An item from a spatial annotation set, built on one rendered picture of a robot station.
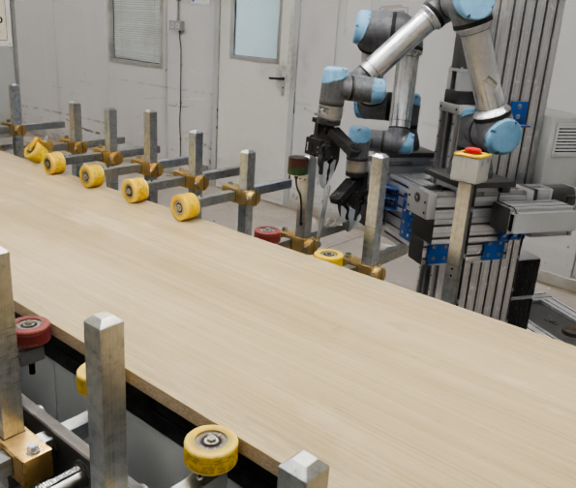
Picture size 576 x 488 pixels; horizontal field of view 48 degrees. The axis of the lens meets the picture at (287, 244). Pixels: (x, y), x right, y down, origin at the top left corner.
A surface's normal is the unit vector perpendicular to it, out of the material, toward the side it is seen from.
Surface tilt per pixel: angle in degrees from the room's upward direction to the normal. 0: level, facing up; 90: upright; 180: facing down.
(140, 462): 90
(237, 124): 90
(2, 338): 90
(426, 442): 0
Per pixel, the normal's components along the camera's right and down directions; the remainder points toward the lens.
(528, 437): 0.06, -0.94
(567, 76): -0.66, 0.21
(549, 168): 0.32, 0.32
